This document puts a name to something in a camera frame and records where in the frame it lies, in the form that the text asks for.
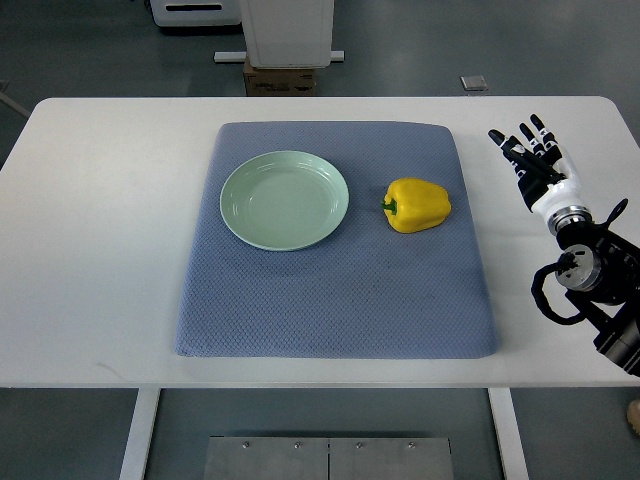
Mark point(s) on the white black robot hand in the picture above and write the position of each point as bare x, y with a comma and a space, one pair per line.
546, 176

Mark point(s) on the yellow bell pepper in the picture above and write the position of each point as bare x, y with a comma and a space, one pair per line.
412, 205

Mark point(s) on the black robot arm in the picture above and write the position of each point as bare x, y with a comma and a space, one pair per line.
600, 273

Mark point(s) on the grey floor outlet plate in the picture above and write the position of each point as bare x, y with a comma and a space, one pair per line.
474, 83

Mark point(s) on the light green plate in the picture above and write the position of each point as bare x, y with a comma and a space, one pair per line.
284, 200

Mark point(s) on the blue quilted mat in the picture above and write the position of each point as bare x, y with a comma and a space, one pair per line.
364, 292

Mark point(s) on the right white table leg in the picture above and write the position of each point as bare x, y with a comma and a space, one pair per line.
507, 434

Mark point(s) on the white table leg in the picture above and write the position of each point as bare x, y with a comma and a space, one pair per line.
507, 434
140, 434

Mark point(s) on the beige shoe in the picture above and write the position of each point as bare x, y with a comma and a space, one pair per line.
633, 415

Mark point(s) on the brown cardboard box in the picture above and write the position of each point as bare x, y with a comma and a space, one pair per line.
278, 82

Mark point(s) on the white machine column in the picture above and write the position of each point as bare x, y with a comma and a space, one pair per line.
286, 35

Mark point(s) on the white cabinet with slot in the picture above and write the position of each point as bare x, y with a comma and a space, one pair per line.
174, 14

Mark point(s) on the left white table leg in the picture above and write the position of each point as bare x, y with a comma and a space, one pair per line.
140, 434

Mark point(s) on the metal base plate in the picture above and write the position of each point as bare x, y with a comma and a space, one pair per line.
328, 458

